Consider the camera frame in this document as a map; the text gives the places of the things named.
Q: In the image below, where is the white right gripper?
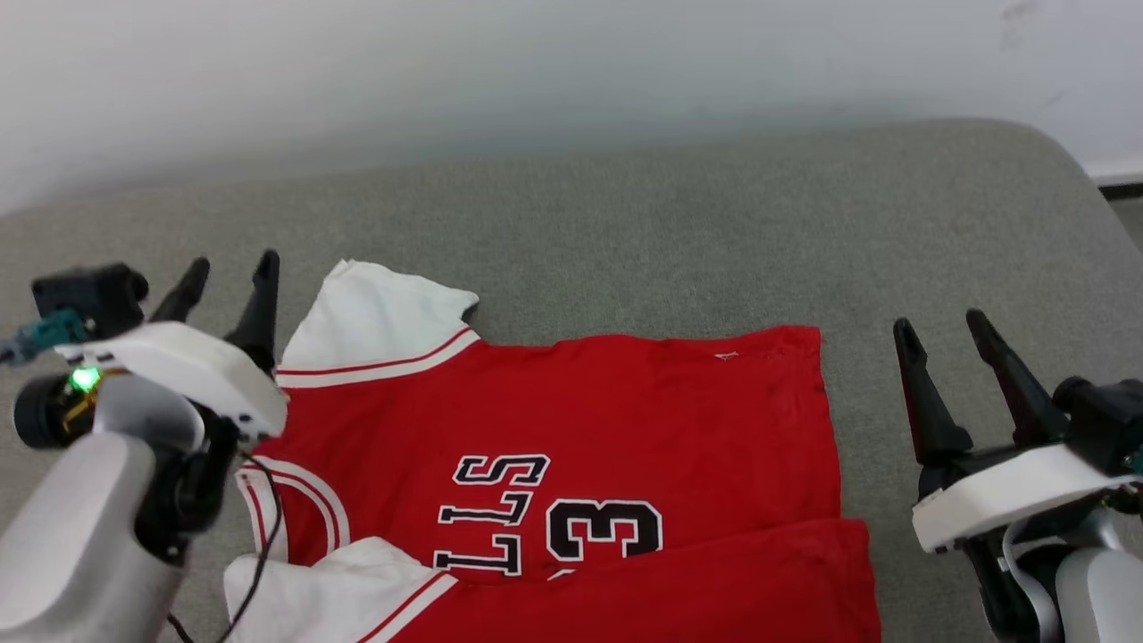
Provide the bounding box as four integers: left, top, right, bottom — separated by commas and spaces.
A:
892, 308, 1143, 555

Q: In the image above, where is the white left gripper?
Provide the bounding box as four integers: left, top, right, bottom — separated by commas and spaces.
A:
56, 250, 289, 438

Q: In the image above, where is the red white basketball jersey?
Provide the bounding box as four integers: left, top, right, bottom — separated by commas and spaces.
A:
222, 259, 882, 643

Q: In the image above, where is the teal left camera connector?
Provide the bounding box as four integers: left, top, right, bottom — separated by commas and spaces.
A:
0, 308, 92, 366

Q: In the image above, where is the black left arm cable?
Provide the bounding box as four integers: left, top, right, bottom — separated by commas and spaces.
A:
168, 451, 286, 643

